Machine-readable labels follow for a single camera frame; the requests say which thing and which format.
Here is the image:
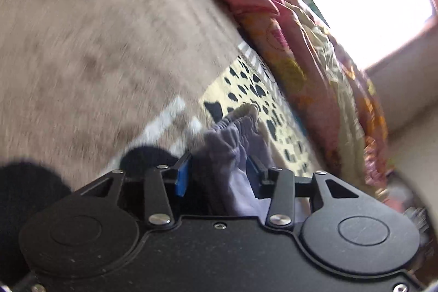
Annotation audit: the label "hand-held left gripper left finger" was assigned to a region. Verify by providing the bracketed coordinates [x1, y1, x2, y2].
[76, 152, 193, 228]

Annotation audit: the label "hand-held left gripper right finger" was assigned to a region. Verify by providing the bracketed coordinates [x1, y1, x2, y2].
[246, 155, 361, 228]

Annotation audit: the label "colourful patterned quilt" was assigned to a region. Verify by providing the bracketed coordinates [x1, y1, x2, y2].
[178, 0, 394, 204]

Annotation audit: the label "lavender pants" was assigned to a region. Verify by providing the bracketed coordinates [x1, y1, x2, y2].
[190, 103, 310, 222]

